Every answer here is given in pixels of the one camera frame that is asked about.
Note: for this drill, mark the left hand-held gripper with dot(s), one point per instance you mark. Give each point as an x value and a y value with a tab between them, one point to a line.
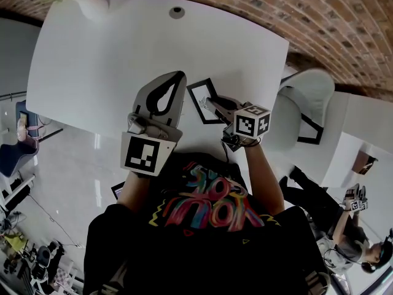
141	155

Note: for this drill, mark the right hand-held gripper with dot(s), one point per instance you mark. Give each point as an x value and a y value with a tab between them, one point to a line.
245	124

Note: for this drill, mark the black framed picture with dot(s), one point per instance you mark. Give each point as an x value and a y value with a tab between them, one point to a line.
199	96

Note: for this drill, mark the person's right forearm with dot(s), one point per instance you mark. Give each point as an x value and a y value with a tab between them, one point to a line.
264	177

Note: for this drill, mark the person's left forearm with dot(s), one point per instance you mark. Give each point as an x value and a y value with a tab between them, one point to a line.
132	189

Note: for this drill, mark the black wrist band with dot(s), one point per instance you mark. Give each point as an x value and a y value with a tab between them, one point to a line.
253	143

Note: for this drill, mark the white chair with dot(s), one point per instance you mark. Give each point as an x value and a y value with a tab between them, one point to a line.
301	97

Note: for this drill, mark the white vase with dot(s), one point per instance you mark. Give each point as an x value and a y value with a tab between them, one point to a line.
92	5

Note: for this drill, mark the white shelf cabinet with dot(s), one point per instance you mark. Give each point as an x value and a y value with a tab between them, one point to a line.
362	121

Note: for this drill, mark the person's black printed t-shirt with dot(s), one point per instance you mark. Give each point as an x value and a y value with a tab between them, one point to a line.
199	257

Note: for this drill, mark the blue chair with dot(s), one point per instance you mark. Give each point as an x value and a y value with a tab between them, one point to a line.
12	158

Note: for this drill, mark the large black empty frame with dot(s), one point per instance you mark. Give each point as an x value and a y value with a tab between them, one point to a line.
308	140

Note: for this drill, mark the small black picture frame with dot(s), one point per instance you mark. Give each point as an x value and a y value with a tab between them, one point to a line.
115	190

